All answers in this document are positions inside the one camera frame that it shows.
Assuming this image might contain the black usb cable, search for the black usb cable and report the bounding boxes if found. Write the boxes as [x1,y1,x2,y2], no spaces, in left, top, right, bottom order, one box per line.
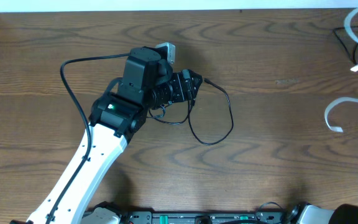
[333,25,358,75]
[147,77,234,146]

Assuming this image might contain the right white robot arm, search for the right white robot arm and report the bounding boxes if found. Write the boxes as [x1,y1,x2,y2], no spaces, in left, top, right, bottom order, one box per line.
[283,202,358,224]

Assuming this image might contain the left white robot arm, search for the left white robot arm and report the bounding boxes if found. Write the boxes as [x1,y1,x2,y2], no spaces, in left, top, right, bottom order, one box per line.
[26,42,203,223]

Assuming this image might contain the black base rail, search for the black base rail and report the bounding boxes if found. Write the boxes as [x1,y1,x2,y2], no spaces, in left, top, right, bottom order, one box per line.
[82,201,295,224]

